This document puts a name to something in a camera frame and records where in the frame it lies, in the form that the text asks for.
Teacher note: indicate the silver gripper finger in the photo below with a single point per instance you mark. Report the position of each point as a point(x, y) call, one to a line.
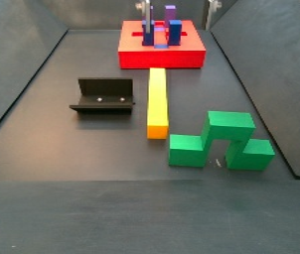
point(144, 6)
point(214, 6)

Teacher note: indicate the long yellow block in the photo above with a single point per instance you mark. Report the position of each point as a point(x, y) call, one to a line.
point(157, 105)

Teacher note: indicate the red board base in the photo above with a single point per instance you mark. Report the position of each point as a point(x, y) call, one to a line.
point(137, 56)

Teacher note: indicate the purple block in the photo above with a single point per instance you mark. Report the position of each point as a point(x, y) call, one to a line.
point(171, 14)

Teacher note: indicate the blue U-shaped block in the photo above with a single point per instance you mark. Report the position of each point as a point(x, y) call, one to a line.
point(175, 32)

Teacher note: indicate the green stepped block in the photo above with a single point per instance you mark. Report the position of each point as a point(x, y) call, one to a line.
point(247, 154)

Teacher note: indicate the black angle bracket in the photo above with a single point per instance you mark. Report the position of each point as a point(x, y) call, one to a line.
point(105, 94)

